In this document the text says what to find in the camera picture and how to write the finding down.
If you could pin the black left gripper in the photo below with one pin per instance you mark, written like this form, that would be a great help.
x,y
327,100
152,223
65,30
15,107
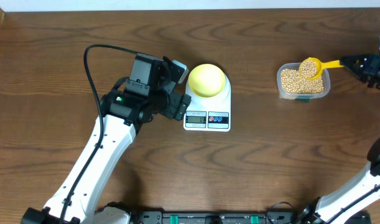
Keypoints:
x,y
177,106

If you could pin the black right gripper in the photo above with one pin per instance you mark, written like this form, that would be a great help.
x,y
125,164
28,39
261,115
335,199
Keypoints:
x,y
372,66

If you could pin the yellow measuring scoop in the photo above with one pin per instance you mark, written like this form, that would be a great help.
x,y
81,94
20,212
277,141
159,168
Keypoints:
x,y
323,65

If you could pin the yellow bowl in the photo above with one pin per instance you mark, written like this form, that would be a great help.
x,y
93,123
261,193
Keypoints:
x,y
206,80

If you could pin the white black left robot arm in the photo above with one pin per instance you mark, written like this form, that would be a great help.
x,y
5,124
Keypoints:
x,y
132,102

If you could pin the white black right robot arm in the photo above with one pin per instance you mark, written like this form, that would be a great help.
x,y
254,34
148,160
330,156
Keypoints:
x,y
364,188

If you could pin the white digital kitchen scale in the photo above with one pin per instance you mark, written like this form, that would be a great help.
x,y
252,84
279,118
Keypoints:
x,y
209,114

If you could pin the clear plastic container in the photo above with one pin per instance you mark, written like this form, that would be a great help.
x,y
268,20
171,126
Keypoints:
x,y
292,96

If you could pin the green tape label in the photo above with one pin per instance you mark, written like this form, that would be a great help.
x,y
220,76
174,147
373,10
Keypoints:
x,y
303,99

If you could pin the soybeans pile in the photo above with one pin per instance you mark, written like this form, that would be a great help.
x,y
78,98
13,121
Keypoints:
x,y
292,82

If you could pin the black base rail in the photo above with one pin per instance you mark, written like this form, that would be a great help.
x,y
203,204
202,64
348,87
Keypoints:
x,y
155,217

